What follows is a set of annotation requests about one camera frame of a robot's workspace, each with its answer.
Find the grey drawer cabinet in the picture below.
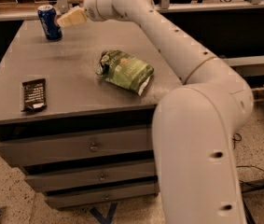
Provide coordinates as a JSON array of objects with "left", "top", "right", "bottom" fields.
[{"left": 0, "top": 21, "right": 181, "bottom": 197}]

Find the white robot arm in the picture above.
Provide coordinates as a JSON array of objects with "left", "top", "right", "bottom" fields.
[{"left": 58, "top": 0, "right": 254, "bottom": 224}]

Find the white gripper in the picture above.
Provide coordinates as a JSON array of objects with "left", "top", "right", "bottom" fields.
[{"left": 57, "top": 0, "right": 104, "bottom": 28}]

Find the grey drawer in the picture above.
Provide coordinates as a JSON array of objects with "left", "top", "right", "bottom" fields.
[
  {"left": 44, "top": 180, "right": 160, "bottom": 209},
  {"left": 25, "top": 159, "right": 156, "bottom": 192},
  {"left": 0, "top": 126, "right": 152, "bottom": 167}
]

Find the bottom grey drawer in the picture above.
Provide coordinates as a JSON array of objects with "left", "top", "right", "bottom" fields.
[{"left": 44, "top": 180, "right": 160, "bottom": 209}]

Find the green chip bag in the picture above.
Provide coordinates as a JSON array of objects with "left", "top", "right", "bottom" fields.
[{"left": 96, "top": 49, "right": 154, "bottom": 95}]

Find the blue pepsi can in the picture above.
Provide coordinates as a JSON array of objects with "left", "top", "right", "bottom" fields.
[{"left": 37, "top": 5, "right": 63, "bottom": 41}]

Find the middle grey drawer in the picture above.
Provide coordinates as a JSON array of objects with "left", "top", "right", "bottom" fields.
[{"left": 25, "top": 159, "right": 156, "bottom": 192}]

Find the top grey drawer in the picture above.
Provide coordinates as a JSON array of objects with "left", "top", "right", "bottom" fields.
[{"left": 0, "top": 126, "right": 152, "bottom": 167}]

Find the black floor cable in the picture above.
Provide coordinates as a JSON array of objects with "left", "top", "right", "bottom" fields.
[{"left": 232, "top": 133, "right": 264, "bottom": 193}]

